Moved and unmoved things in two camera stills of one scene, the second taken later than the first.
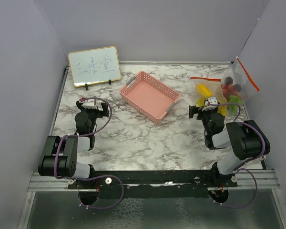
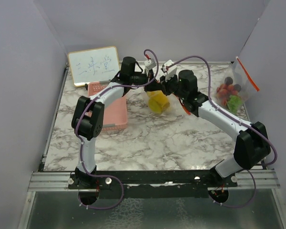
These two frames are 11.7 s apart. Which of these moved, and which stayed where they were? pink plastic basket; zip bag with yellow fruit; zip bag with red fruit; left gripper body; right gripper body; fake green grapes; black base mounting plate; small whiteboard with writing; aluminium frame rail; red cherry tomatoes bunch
Moved: left gripper body; right gripper body; pink plastic basket; zip bag with yellow fruit
Stayed: small whiteboard with writing; zip bag with red fruit; black base mounting plate; fake green grapes; red cherry tomatoes bunch; aluminium frame rail
